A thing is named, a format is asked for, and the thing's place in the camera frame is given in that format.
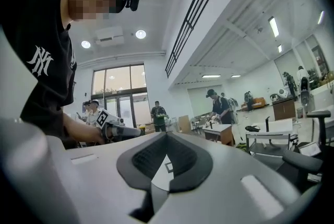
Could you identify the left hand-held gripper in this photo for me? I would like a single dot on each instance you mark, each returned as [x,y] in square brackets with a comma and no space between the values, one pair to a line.
[102,118]

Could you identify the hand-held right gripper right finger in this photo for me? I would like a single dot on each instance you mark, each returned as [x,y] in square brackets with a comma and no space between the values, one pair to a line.
[221,165]

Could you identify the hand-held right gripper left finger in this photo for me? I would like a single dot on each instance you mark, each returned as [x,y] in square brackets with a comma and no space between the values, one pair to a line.
[104,165]

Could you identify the person's left forearm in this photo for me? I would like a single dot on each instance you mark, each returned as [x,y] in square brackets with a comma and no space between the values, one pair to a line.
[78,127]

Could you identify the brown desk with white top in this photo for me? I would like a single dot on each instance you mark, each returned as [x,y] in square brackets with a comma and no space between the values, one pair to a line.
[219,129]

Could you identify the glass entrance door with windows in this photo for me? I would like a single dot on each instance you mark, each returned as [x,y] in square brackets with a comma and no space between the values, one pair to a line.
[118,79]

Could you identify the tall cardboard box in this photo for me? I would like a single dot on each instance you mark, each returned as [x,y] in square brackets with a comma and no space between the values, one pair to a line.
[184,123]

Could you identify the orange sofa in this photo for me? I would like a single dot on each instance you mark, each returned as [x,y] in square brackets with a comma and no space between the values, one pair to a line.
[257,103]

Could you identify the black office chair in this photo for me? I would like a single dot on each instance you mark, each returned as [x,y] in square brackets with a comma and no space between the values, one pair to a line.
[302,163]

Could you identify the brown cabinet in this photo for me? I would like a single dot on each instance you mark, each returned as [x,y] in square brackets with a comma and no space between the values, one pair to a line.
[284,109]

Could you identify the long fluorescent ceiling light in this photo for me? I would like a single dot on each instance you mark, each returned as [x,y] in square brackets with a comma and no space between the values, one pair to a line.
[279,48]
[210,76]
[235,76]
[321,18]
[273,26]

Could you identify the white round appliance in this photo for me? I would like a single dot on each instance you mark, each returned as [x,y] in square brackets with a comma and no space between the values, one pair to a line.
[282,92]

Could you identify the round ceiling light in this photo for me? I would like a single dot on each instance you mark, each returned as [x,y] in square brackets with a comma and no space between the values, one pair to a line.
[140,34]
[85,44]

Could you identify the white ceiling air conditioner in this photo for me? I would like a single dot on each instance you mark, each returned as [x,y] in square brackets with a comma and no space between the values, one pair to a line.
[109,35]

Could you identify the white black rounded machine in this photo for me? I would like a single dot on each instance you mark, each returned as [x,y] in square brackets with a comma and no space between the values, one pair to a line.
[305,92]

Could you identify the long black mezzanine railing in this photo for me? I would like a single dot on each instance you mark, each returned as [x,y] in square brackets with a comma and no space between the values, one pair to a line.
[188,23]

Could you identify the white table with lower shelf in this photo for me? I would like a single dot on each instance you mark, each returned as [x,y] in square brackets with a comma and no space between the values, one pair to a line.
[268,127]

